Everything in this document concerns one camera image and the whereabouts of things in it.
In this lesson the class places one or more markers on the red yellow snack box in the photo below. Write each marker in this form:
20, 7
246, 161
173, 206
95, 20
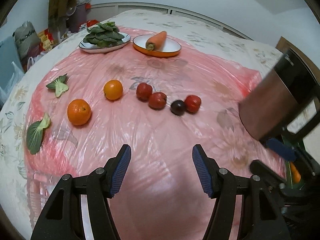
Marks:
47, 42

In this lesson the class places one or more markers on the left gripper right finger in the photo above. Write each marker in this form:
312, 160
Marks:
260, 218

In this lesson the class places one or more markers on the white blue-rimmed plate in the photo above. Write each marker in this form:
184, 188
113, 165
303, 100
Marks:
105, 46

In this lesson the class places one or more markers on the brown jacket on rack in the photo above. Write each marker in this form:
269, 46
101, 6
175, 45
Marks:
61, 0

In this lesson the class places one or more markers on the pink plastic sheet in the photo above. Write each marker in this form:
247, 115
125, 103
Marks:
161, 196

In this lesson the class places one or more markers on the orange single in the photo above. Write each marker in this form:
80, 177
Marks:
113, 90

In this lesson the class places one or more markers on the floral bed quilt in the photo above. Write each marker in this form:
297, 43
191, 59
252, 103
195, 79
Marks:
202, 36

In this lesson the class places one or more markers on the bok choy leaf lower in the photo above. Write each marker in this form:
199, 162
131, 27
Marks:
35, 134

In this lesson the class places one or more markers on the grey printed bag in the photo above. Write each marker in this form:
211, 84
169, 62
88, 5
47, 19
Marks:
25, 38

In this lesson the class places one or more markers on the carrot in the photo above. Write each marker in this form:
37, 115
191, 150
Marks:
156, 42

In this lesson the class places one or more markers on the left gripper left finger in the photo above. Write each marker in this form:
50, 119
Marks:
61, 217

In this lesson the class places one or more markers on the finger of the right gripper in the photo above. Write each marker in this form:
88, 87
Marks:
258, 168
286, 152

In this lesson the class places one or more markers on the clear glass tray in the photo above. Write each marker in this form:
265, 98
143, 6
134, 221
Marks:
39, 187

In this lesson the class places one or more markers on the pile of green leaves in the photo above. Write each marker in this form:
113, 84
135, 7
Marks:
103, 31

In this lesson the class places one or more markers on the red fruit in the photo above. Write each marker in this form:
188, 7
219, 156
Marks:
192, 103
157, 101
144, 91

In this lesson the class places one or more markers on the dark plum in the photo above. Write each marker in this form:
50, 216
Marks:
178, 107

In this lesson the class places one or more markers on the bok choy piece upper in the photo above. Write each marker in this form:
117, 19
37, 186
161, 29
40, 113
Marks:
59, 85

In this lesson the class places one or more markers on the green shallow box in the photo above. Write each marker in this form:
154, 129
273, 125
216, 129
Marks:
300, 145

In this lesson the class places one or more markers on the black and copper kettle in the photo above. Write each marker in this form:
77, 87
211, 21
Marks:
279, 98

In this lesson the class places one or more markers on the blue plastic bin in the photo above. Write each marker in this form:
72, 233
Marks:
11, 68

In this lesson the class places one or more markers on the orange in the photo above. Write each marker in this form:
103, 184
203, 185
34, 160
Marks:
78, 112
296, 177

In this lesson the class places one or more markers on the orange oval dish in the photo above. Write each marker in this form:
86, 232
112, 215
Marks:
171, 47

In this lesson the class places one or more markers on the wooden headboard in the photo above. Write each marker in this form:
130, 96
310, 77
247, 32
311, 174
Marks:
283, 45

